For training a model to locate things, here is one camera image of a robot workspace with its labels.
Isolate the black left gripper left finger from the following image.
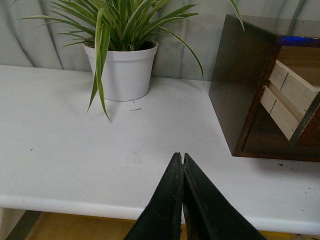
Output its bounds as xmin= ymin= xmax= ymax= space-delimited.
xmin=124 ymin=152 xmax=184 ymax=240

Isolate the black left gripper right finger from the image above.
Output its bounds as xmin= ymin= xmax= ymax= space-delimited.
xmin=182 ymin=153 xmax=265 ymax=240

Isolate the wooden drawer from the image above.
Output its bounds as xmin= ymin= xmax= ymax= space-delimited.
xmin=240 ymin=105 xmax=320 ymax=162
xmin=261 ymin=60 xmax=320 ymax=148

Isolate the dark wooden drawer cabinet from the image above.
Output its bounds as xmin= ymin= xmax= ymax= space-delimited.
xmin=209 ymin=15 xmax=320 ymax=157

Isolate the white plastic plant pot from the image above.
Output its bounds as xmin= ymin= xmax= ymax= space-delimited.
xmin=82 ymin=40 xmax=159 ymax=102

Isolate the green striped spider plant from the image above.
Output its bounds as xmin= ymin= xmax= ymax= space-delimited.
xmin=9 ymin=0 xmax=245 ymax=123

